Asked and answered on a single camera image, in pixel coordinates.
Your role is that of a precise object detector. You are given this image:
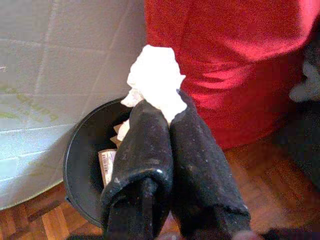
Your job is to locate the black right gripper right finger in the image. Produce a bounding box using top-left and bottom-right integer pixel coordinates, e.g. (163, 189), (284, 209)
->
(169, 88), (252, 240)

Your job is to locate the black round trash bin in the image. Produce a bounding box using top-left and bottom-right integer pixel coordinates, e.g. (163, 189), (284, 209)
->
(62, 97), (141, 228)

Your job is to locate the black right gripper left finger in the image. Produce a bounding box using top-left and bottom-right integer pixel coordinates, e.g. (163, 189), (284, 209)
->
(99, 99), (175, 240)

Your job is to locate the brown cardboard scrap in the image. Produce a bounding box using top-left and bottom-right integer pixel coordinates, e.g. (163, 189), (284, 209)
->
(111, 118), (131, 149)

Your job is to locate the red fabric mattress cushion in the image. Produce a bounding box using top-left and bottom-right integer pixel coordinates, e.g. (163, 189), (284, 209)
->
(143, 0), (320, 151)

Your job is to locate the white tissue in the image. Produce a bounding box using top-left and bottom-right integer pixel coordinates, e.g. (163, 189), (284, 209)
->
(120, 44), (188, 126)

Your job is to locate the white printed paper scrap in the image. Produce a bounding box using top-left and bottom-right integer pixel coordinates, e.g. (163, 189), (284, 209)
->
(98, 149), (118, 188)

